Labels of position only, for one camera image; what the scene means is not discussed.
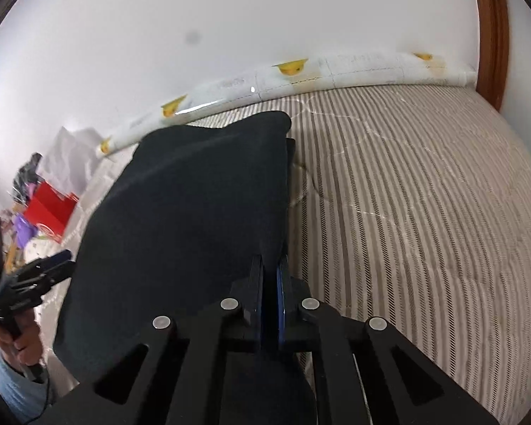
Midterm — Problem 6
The white Miniso plastic bag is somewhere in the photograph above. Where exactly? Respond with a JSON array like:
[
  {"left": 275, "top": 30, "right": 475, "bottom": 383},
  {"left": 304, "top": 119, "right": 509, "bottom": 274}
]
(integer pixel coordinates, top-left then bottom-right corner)
[{"left": 36, "top": 127, "right": 101, "bottom": 197}]

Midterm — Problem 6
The purple plush item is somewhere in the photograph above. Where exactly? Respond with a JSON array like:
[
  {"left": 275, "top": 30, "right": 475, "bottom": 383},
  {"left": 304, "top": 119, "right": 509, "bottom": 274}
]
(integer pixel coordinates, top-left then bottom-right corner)
[{"left": 13, "top": 213, "right": 38, "bottom": 249}]

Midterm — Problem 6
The floral plastic rolled mat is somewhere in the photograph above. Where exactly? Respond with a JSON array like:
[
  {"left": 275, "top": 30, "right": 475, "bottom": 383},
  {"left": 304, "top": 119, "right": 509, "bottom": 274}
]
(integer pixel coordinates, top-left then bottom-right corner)
[{"left": 96, "top": 52, "right": 478, "bottom": 158}]

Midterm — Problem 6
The grey plaid cloth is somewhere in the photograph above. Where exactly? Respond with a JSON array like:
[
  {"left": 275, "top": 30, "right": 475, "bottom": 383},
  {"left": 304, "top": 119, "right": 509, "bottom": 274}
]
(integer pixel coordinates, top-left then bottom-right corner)
[{"left": 12, "top": 153, "right": 43, "bottom": 205}]

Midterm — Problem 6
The light blue sleeve forearm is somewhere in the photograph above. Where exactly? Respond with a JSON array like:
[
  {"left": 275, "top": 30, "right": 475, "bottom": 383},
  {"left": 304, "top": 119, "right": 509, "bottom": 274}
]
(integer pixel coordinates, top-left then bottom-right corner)
[{"left": 0, "top": 348, "right": 55, "bottom": 423}]

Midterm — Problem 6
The striped grey white quilt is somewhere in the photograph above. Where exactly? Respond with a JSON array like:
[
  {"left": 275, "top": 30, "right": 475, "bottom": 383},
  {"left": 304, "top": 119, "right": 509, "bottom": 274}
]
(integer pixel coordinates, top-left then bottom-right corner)
[{"left": 43, "top": 85, "right": 531, "bottom": 424}]

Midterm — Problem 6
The brown wooden door frame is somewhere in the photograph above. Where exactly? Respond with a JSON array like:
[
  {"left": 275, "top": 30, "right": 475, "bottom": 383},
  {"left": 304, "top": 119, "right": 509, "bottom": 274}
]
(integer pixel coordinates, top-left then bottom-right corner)
[{"left": 476, "top": 0, "right": 510, "bottom": 111}]

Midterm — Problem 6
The person's left hand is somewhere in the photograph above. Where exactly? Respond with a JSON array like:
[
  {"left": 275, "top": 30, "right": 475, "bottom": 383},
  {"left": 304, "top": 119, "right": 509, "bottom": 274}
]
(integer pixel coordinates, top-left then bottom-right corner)
[{"left": 0, "top": 309, "right": 43, "bottom": 371}]

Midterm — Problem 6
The black long-sleeve sweatshirt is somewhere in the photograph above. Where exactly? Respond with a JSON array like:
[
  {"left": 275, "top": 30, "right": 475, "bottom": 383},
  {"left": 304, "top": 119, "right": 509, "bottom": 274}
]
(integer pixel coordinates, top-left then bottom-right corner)
[{"left": 53, "top": 111, "right": 292, "bottom": 382}]

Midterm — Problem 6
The red paper shopping bag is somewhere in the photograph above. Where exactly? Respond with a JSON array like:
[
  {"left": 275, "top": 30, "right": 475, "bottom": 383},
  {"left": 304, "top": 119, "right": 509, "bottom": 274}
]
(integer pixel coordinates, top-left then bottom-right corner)
[{"left": 24, "top": 182, "right": 78, "bottom": 243}]

